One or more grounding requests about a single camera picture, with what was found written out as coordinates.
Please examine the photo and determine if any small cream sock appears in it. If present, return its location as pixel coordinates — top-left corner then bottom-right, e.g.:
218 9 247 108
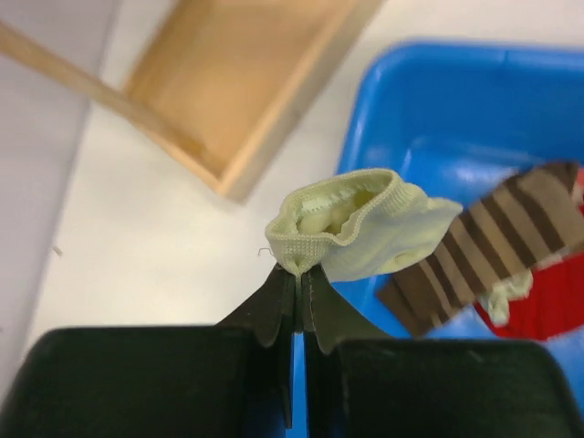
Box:
478 270 534 327

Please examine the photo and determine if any red sock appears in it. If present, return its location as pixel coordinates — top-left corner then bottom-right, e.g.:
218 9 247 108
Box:
490 179 583 339

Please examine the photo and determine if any brown striped sock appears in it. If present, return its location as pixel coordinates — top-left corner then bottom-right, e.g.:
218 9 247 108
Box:
377 162 583 337

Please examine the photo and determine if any blue plastic bin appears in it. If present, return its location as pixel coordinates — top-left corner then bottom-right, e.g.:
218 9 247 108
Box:
291 39 584 438

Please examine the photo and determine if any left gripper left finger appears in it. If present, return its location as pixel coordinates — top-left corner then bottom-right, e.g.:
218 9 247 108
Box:
1 267 296 437

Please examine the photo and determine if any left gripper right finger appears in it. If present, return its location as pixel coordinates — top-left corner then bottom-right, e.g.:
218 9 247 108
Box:
300 267 583 437

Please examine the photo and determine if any wooden hanging rack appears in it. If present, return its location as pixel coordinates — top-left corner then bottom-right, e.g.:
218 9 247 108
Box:
1 1 380 201

